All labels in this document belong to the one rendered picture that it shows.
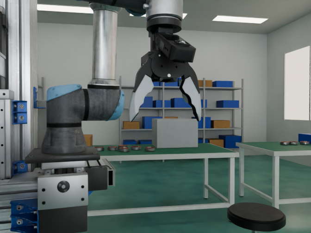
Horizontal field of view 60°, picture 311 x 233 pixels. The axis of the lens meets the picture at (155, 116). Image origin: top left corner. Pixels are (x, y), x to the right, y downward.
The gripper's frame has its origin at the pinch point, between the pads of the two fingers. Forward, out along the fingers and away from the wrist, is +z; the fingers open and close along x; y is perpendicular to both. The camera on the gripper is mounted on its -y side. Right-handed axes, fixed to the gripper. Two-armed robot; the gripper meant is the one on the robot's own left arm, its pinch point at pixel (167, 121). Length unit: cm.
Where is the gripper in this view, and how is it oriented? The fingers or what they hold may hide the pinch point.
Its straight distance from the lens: 53.0
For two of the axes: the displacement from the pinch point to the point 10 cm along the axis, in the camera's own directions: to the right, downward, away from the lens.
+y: -3.1, -0.2, 9.5
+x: -9.5, 0.0, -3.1
